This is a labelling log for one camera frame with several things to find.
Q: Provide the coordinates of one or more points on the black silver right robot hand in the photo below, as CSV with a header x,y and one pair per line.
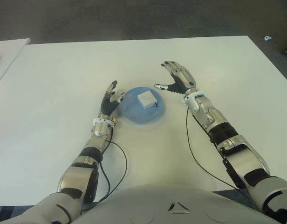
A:
x,y
183,79

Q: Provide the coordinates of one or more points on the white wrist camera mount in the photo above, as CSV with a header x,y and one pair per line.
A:
x,y
103,121
194,94

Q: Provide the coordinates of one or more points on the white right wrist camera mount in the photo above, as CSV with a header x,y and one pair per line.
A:
x,y
194,94

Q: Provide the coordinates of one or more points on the grey robot torso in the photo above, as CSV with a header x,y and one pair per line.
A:
x,y
157,203

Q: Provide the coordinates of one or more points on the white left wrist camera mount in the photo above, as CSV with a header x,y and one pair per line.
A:
x,y
103,121

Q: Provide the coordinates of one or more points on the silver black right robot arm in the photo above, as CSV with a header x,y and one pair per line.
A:
x,y
229,144

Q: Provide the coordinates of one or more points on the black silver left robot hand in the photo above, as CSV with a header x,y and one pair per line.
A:
x,y
107,106

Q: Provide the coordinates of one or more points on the white charger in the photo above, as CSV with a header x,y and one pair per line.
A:
x,y
147,99

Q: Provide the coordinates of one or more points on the white side table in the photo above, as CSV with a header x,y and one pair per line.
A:
x,y
8,54

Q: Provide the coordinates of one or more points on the small white scrap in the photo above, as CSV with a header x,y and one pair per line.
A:
x,y
268,37

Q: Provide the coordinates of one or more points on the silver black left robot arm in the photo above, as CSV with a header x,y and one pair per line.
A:
x,y
80,172

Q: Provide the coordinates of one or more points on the blue plastic plate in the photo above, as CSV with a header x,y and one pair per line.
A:
x,y
134,114

